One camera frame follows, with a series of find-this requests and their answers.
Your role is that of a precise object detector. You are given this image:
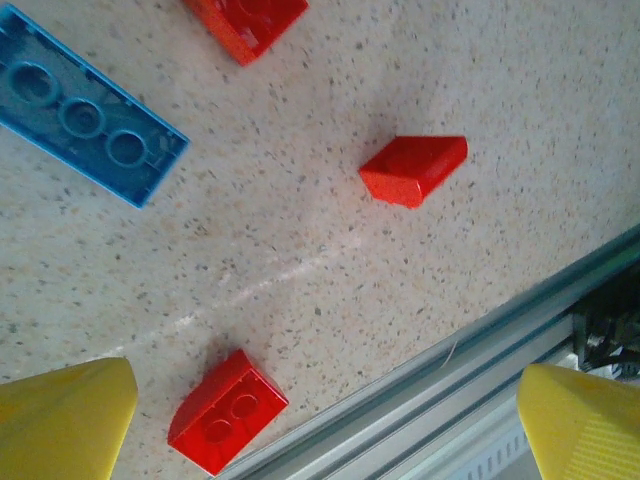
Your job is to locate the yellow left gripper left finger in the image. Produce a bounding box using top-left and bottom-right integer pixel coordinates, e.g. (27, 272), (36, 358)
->
(0, 356), (139, 480)

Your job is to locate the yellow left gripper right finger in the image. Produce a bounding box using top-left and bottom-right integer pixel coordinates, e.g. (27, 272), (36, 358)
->
(517, 363), (640, 480)

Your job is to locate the red sloped lego brick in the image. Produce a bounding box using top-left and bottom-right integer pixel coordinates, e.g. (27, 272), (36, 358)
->
(358, 135), (469, 211)

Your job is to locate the long blue lego brick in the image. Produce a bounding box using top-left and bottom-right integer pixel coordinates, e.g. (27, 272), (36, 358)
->
(0, 3), (192, 210)

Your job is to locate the slotted grey cable duct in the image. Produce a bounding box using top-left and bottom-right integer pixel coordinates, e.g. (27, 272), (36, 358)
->
(449, 419), (532, 480)

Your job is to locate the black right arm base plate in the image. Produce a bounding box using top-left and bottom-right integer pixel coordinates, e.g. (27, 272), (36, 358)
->
(572, 287), (640, 381)

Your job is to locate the aluminium frame rail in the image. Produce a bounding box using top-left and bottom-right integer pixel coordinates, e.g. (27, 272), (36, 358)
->
(212, 222), (640, 480)

